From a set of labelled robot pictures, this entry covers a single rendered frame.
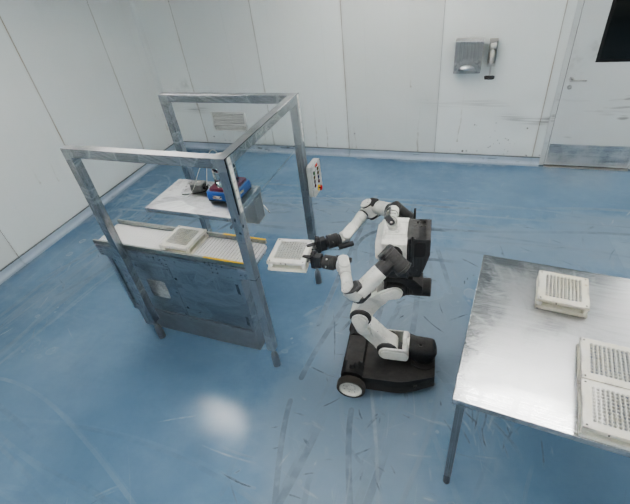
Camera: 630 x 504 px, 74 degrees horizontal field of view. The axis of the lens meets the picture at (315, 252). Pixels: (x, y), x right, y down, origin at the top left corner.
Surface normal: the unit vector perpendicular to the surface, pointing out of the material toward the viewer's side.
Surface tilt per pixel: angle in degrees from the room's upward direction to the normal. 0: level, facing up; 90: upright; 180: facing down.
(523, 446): 0
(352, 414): 0
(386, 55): 90
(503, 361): 0
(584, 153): 90
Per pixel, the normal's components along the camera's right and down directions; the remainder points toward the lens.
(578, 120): -0.33, 0.61
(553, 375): -0.11, -0.78
